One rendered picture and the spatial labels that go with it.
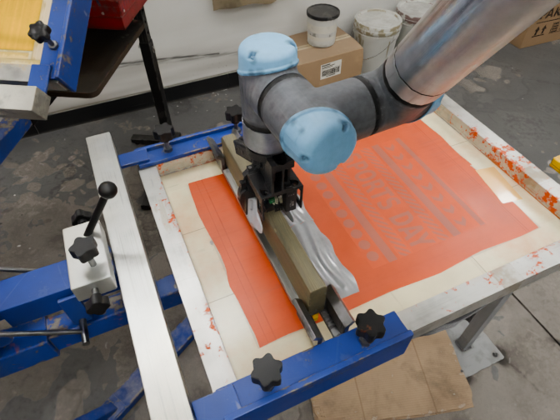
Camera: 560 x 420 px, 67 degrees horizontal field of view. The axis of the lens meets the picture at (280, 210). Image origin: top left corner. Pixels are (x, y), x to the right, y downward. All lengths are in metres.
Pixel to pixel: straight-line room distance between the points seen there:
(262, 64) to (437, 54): 0.20
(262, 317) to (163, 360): 0.19
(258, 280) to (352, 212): 0.25
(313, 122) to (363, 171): 0.53
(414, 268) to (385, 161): 0.30
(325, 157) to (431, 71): 0.14
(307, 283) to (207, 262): 0.23
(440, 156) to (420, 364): 0.96
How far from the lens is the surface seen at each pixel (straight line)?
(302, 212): 0.87
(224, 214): 0.88
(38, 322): 0.88
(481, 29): 0.42
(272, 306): 0.75
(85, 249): 0.66
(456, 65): 0.46
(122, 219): 0.80
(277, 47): 0.54
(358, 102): 0.50
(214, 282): 0.78
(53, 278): 0.76
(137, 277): 0.71
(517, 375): 1.94
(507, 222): 0.97
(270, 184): 0.63
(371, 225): 0.87
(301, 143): 0.46
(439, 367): 1.81
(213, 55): 2.90
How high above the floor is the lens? 1.61
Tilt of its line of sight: 48 degrees down
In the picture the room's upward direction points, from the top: straight up
